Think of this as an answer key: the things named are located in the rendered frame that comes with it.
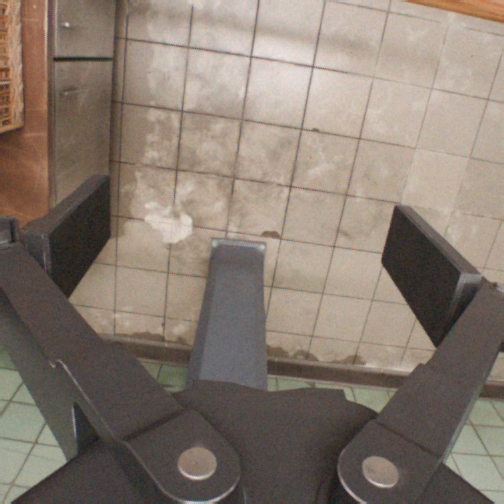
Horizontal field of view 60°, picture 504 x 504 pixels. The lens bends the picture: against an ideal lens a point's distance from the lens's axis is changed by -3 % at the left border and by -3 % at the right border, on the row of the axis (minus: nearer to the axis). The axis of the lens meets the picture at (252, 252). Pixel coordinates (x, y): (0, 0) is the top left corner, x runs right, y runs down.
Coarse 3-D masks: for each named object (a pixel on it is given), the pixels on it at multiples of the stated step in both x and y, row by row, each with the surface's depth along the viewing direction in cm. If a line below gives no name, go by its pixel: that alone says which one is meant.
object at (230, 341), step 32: (224, 256) 152; (256, 256) 156; (224, 288) 131; (256, 288) 134; (224, 320) 115; (256, 320) 117; (192, 352) 106; (224, 352) 103; (256, 352) 104; (256, 384) 94
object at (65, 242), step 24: (72, 192) 17; (96, 192) 18; (48, 216) 14; (72, 216) 15; (96, 216) 18; (48, 240) 13; (72, 240) 15; (96, 240) 18; (48, 264) 14; (72, 264) 16; (72, 288) 16
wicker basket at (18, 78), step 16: (0, 0) 81; (16, 0) 80; (0, 16) 76; (16, 16) 82; (0, 32) 77; (16, 32) 83; (0, 48) 84; (16, 48) 83; (0, 64) 86; (16, 64) 84; (0, 80) 80; (16, 80) 85; (0, 96) 81; (16, 96) 86; (0, 112) 81; (16, 112) 87; (0, 128) 82
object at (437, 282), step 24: (408, 216) 19; (408, 240) 18; (432, 240) 16; (384, 264) 21; (408, 264) 18; (432, 264) 16; (456, 264) 15; (408, 288) 18; (432, 288) 16; (456, 288) 14; (432, 312) 16; (456, 312) 15; (432, 336) 15
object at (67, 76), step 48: (48, 0) 82; (96, 0) 108; (48, 48) 86; (96, 48) 114; (48, 96) 89; (96, 96) 120; (0, 144) 93; (48, 144) 93; (96, 144) 127; (0, 192) 97; (48, 192) 97
